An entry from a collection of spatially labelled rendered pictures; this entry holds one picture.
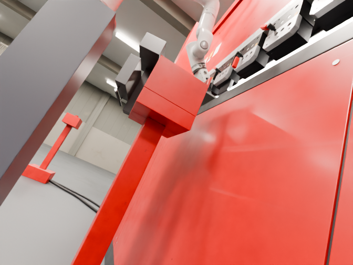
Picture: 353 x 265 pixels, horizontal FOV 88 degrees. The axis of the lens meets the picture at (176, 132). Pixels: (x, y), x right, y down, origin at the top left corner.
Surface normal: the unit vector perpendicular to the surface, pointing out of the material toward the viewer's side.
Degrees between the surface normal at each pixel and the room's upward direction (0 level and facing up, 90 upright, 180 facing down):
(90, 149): 90
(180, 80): 90
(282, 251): 90
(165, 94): 90
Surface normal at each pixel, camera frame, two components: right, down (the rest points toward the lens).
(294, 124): -0.85, -0.46
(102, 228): 0.35, -0.14
